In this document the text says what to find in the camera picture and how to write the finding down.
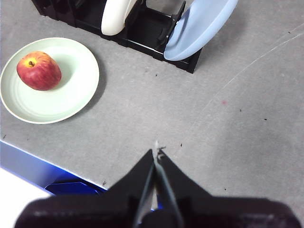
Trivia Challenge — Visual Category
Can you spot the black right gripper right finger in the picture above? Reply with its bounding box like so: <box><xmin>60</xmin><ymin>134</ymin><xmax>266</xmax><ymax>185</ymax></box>
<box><xmin>155</xmin><ymin>148</ymin><xmax>303</xmax><ymax>228</ymax></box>

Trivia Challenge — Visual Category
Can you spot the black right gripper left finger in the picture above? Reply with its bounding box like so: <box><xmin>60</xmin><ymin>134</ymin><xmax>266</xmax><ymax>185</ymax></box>
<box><xmin>14</xmin><ymin>149</ymin><xmax>155</xmax><ymax>228</ymax></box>

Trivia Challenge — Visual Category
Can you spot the green plate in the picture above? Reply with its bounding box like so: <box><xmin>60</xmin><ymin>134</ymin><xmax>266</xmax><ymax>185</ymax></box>
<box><xmin>0</xmin><ymin>37</ymin><xmax>100</xmax><ymax>124</ymax></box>

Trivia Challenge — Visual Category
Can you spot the red apple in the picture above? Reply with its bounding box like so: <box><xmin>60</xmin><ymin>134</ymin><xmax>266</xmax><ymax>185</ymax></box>
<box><xmin>16</xmin><ymin>51</ymin><xmax>62</xmax><ymax>91</ymax></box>

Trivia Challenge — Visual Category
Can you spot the black plate rack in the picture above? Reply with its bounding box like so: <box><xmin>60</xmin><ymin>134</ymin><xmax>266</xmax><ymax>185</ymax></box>
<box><xmin>30</xmin><ymin>0</ymin><xmax>204</xmax><ymax>74</ymax></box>

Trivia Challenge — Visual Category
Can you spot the blue plate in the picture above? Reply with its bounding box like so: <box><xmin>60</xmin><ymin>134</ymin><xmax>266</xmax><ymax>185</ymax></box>
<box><xmin>163</xmin><ymin>0</ymin><xmax>239</xmax><ymax>61</ymax></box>

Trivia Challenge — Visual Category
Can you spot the white plate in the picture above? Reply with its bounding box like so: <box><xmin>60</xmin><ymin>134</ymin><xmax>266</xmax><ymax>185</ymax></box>
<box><xmin>101</xmin><ymin>0</ymin><xmax>132</xmax><ymax>36</ymax></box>

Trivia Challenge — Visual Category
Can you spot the dark blue box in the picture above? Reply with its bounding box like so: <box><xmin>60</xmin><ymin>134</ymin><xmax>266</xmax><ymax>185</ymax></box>
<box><xmin>45</xmin><ymin>181</ymin><xmax>106</xmax><ymax>196</ymax></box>

